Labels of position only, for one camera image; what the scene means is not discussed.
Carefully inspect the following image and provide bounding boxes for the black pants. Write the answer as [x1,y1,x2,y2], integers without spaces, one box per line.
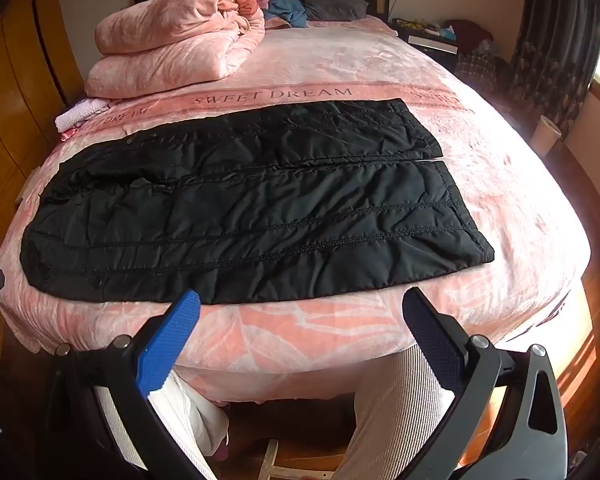
[19,99,496,306]

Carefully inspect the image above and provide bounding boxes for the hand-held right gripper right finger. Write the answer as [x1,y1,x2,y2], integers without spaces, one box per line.
[401,287,568,480]

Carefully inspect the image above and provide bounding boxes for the person's right leg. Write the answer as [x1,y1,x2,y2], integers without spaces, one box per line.
[330,345,456,480]

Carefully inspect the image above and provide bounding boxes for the folded pink quilt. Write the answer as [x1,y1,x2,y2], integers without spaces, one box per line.
[85,0,266,100]

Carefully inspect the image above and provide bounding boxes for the white waste bin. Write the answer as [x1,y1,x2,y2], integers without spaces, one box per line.
[531,115,563,157]

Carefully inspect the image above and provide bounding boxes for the plaid cloth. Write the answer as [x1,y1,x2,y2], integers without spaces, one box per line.
[455,50,512,92]

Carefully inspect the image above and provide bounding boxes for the person's left leg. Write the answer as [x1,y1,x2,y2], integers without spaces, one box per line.
[97,372,231,480]

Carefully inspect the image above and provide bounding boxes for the person's leg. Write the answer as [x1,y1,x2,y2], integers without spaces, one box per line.
[330,345,456,480]
[97,372,231,480]

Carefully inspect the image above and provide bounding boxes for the grey pillow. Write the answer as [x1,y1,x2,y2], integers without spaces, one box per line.
[304,0,370,22]

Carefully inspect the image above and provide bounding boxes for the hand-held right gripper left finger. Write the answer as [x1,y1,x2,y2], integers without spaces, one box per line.
[45,290,203,480]

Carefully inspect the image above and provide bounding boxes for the pink bed with blanket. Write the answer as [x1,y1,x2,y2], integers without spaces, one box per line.
[5,15,591,406]

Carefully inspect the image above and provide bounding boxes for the wooden frame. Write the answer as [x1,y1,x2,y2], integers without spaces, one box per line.
[259,440,341,480]

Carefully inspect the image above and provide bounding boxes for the wooden wardrobe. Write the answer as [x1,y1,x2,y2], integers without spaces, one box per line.
[0,0,88,271]

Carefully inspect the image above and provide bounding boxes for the dark red cloth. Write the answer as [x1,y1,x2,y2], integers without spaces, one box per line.
[445,19,494,51]

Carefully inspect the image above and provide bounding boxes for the small white pink towel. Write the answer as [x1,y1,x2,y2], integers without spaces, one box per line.
[55,99,112,141]

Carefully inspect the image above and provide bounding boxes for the dark nightstand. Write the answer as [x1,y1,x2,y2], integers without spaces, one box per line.
[392,17,461,56]

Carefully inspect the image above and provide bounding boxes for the dark patterned curtain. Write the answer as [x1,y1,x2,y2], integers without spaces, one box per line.
[510,0,600,111]

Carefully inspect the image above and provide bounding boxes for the blue cloth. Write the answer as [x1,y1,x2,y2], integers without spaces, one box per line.
[267,0,308,28]

